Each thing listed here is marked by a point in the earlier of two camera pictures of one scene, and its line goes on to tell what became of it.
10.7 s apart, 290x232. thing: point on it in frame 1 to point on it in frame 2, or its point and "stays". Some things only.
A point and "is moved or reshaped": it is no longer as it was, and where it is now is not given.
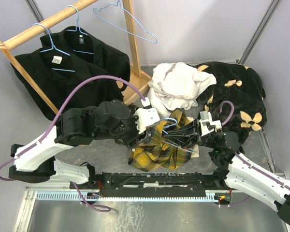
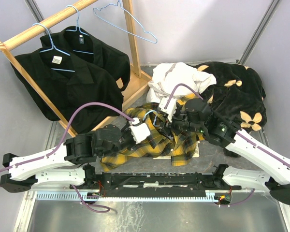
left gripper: [136, 135] to [133, 144]
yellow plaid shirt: [153, 152] is moved or reshaped
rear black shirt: [88, 50] stays
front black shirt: [58, 74] stays
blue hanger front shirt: [52, 47] stays
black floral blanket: [242, 86] stays
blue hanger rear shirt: [80, 29] stays
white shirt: [176, 86] stays
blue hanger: [172, 124] is moved or reshaped
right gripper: [186, 136] to [173, 122]
